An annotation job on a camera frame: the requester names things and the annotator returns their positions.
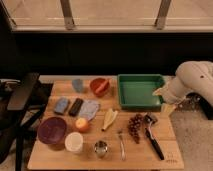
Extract bunch of dark grapes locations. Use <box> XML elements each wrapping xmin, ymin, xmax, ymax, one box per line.
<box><xmin>127</xmin><ymin>113</ymin><xmax>143</xmax><ymax>144</ymax></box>

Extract black rectangular block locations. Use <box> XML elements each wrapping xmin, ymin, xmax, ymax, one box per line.
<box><xmin>69</xmin><ymin>98</ymin><xmax>83</xmax><ymax>116</ymax></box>

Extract green plastic tray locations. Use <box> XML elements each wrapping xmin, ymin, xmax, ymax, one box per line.
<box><xmin>117</xmin><ymin>74</ymin><xmax>165</xmax><ymax>110</ymax></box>

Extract white cup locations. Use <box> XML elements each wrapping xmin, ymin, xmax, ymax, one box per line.
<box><xmin>65</xmin><ymin>132</ymin><xmax>83</xmax><ymax>154</ymax></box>

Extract silver fork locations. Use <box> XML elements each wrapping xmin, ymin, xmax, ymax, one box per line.
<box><xmin>117</xmin><ymin>130</ymin><xmax>126</xmax><ymax>161</ymax></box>

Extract orange carrot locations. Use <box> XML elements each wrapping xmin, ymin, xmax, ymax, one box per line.
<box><xmin>95</xmin><ymin>80</ymin><xmax>108</xmax><ymax>94</ymax></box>

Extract yellow banana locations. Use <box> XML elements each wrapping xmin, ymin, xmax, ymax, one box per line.
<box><xmin>102</xmin><ymin>108</ymin><xmax>118</xmax><ymax>131</ymax></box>

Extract black chair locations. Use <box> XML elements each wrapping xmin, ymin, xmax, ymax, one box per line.
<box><xmin>0</xmin><ymin>73</ymin><xmax>51</xmax><ymax>171</ymax></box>

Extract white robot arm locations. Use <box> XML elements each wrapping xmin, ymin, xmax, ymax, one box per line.
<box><xmin>153</xmin><ymin>61</ymin><xmax>213</xmax><ymax>120</ymax></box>

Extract red bowl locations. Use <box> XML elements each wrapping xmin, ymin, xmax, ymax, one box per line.
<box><xmin>90</xmin><ymin>78</ymin><xmax>110</xmax><ymax>97</ymax></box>

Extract orange apple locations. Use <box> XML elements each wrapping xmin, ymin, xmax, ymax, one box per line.
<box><xmin>75</xmin><ymin>118</ymin><xmax>89</xmax><ymax>132</ymax></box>

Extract small metal cup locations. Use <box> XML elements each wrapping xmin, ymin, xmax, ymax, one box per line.
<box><xmin>94</xmin><ymin>140</ymin><xmax>108</xmax><ymax>158</ymax></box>

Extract grey-blue cloth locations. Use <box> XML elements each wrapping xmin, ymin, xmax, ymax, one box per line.
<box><xmin>79</xmin><ymin>100</ymin><xmax>100</xmax><ymax>121</ymax></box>

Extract blue sponge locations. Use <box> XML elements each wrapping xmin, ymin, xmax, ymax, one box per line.
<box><xmin>54</xmin><ymin>97</ymin><xmax>69</xmax><ymax>114</ymax></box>

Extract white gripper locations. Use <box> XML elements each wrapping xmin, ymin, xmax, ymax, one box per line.
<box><xmin>152</xmin><ymin>78</ymin><xmax>186</xmax><ymax>116</ymax></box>

